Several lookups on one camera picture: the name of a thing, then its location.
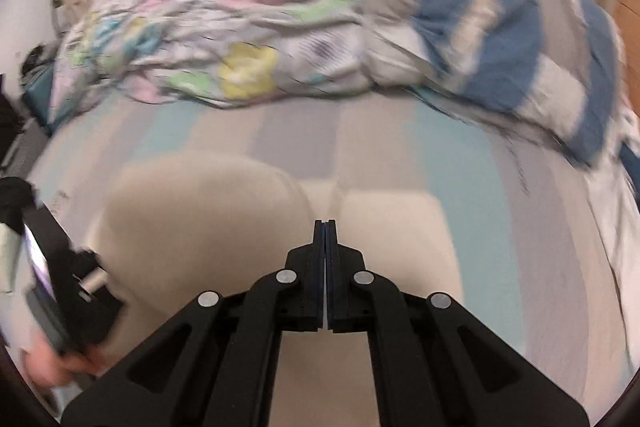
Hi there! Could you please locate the black object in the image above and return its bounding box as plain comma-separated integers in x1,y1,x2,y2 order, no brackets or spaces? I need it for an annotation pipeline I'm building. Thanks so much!
20,44,58,80

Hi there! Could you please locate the teal box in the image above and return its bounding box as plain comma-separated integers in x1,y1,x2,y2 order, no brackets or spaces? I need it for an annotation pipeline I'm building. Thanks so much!
25,72,58,130

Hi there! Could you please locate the dark cloth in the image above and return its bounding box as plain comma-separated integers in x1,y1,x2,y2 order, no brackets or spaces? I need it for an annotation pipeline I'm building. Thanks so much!
0,177,38,228

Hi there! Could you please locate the blue white striped pillow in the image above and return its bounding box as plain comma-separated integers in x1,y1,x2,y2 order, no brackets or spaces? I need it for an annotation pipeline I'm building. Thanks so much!
360,0,626,168

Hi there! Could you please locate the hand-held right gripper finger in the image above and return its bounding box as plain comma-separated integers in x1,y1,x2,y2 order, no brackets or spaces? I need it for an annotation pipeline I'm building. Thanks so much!
326,219,591,427
60,219,327,427

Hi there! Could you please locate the person's left hand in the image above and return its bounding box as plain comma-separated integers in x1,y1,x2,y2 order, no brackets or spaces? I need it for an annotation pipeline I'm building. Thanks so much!
22,344,108,390

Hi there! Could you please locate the pastel striped bed sheet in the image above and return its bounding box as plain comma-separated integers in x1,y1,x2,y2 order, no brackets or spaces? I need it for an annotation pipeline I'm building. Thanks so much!
25,87,640,423

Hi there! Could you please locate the beige and black jacket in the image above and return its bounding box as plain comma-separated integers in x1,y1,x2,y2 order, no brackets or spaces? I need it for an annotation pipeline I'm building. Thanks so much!
0,152,468,427

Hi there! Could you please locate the wooden headboard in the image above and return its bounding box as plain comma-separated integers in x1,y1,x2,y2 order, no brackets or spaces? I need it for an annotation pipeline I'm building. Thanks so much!
612,0,640,108

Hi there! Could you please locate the floral patterned quilt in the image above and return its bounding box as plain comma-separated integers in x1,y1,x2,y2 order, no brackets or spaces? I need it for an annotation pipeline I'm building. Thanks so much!
50,0,381,122

